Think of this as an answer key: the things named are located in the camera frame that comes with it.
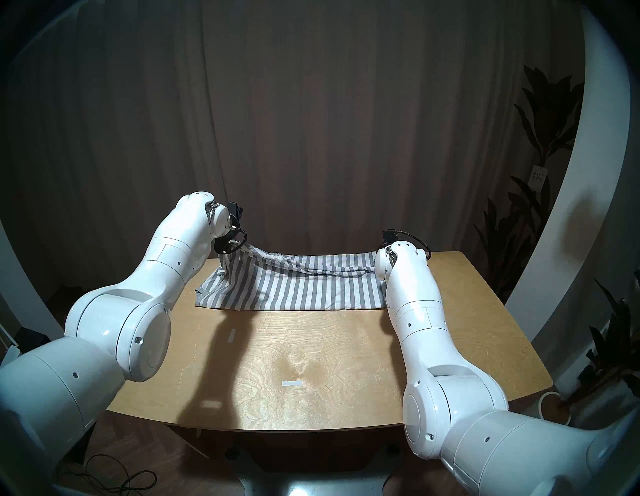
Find brown pleated curtain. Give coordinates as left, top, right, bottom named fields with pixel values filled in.
left=0, top=0, right=586, bottom=301

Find white curved arch pillar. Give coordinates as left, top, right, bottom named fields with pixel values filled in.
left=0, top=220, right=66, bottom=341
left=505, top=10, right=632, bottom=341

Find grey white striped t-shirt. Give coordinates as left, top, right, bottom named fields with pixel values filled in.
left=194, top=244, right=390, bottom=312

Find black floor cables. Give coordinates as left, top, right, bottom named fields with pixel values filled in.
left=55, top=452, right=158, bottom=493

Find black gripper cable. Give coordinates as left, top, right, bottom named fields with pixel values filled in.
left=220, top=220, right=249, bottom=256
left=395, top=230, right=432, bottom=261

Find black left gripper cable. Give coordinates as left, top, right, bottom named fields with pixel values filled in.
left=220, top=220, right=249, bottom=256

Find white round plant pot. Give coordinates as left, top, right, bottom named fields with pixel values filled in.
left=537, top=391, right=572, bottom=426

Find dark plant in white pot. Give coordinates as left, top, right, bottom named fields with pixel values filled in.
left=565, top=270, right=640, bottom=411

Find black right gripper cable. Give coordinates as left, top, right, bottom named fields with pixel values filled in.
left=395, top=230, right=432, bottom=261

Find tall dark leafy plant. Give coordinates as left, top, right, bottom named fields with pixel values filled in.
left=474, top=65, right=585, bottom=301

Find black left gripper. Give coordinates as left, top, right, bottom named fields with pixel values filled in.
left=214, top=201, right=247, bottom=258

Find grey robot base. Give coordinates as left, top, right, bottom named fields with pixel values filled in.
left=235, top=475, right=401, bottom=496

